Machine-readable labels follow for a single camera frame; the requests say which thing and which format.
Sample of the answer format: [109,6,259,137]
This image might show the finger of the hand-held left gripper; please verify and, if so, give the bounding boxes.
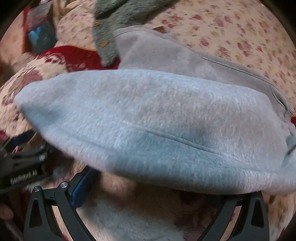
[12,129,36,146]

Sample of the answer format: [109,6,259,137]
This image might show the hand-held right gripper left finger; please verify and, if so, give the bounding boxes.
[23,166,98,241]

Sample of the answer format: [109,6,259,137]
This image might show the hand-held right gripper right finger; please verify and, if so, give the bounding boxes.
[199,191,271,241]

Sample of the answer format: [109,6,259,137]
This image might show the grey fleece pants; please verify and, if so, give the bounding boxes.
[14,25,296,241]

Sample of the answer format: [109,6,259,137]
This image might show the red and white blanket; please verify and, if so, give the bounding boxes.
[0,45,121,144]

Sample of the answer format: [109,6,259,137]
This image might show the blue packet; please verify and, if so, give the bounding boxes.
[27,21,58,55]

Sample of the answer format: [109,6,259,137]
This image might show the grey-green fluffy garment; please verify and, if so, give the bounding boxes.
[92,0,179,67]

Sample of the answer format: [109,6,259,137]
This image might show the floral bedsheet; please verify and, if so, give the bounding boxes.
[0,0,296,241]

